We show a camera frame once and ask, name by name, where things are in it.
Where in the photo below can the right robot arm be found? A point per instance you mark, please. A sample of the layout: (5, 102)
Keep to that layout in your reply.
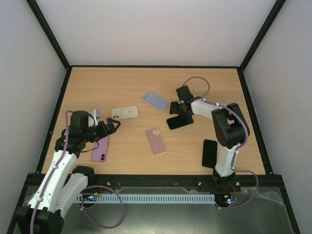
(230, 128)

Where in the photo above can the pink phone case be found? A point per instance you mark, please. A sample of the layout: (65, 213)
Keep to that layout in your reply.
(155, 141)

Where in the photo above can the grey metal plate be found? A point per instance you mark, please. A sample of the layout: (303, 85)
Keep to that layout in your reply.
(248, 211)

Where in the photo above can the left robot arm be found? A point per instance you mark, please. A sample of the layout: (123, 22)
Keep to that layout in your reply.
(45, 212)

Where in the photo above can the light blue slotted cable duct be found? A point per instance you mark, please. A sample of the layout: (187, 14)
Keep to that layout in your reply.
(147, 199)

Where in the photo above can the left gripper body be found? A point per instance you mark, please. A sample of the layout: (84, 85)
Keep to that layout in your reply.
(103, 133)

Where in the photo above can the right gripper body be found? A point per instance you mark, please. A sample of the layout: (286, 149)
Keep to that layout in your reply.
(175, 108)

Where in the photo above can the purple phone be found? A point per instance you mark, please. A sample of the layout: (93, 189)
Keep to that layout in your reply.
(100, 152)

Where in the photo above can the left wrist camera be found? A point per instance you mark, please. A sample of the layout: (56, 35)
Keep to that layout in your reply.
(93, 117)

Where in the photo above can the black screen phone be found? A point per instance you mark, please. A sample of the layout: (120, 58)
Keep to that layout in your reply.
(179, 121)

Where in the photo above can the black aluminium frame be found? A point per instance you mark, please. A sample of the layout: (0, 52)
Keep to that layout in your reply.
(269, 179)

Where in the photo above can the beige phone case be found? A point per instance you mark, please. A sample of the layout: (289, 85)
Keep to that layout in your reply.
(124, 112)

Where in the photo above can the lavender phone case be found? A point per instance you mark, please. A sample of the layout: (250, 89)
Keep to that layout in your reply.
(155, 100)

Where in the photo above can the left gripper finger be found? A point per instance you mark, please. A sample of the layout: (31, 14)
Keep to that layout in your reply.
(113, 127)
(112, 122)

